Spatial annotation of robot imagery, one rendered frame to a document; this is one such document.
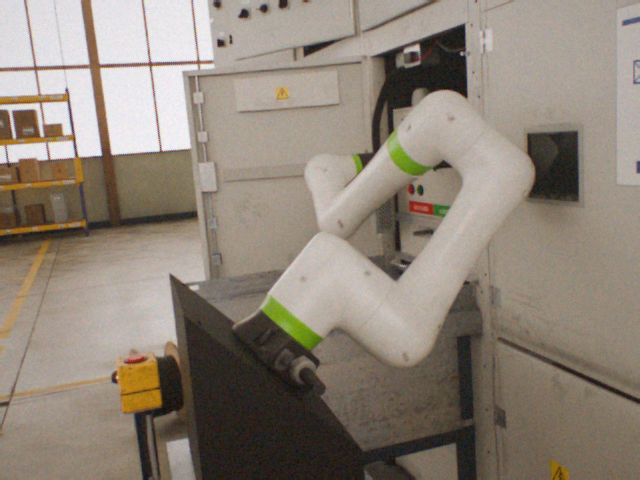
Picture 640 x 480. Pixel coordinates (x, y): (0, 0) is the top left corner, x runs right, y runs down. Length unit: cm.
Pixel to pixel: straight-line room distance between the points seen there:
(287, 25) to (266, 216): 71
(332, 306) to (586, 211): 54
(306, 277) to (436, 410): 80
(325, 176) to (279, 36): 102
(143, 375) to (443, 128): 78
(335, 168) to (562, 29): 62
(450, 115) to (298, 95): 104
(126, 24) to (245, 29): 1040
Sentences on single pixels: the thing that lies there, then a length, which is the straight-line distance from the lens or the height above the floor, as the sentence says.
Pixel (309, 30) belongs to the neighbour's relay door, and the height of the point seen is 170.
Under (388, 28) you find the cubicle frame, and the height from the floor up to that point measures 163.
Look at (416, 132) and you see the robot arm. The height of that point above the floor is 132.
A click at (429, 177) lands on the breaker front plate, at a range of 204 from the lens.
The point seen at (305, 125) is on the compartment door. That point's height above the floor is 137.
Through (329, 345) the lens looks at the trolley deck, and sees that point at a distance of 163.
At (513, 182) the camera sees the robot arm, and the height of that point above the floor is 121.
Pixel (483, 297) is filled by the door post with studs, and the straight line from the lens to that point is 177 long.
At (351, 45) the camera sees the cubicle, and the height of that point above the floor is 163.
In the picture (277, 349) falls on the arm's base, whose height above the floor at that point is 99.
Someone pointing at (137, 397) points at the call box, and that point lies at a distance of 145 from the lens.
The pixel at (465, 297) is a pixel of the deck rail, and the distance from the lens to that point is 180.
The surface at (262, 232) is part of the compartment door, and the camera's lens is 237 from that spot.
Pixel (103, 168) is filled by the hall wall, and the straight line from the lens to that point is 1269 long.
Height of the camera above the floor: 133
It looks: 10 degrees down
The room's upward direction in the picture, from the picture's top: 5 degrees counter-clockwise
